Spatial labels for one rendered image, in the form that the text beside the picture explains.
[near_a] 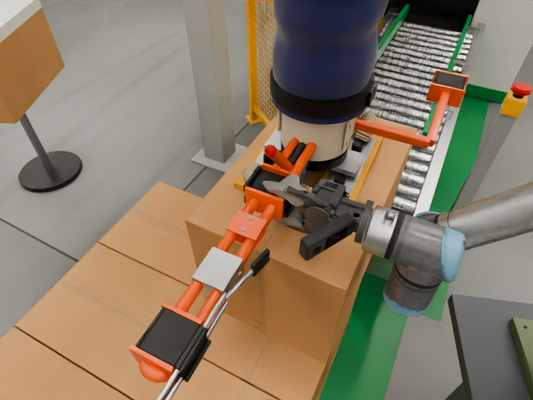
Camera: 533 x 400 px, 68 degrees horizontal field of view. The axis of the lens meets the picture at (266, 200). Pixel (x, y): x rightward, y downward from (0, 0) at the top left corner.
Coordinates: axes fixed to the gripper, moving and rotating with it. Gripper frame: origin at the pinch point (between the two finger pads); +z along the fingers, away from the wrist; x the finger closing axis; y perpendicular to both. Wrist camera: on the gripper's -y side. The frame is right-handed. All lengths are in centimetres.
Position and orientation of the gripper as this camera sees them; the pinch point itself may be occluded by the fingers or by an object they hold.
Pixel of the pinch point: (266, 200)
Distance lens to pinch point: 79.2
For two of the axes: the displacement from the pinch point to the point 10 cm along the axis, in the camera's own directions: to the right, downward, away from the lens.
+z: -9.0, -3.2, 3.0
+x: 0.0, -6.9, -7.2
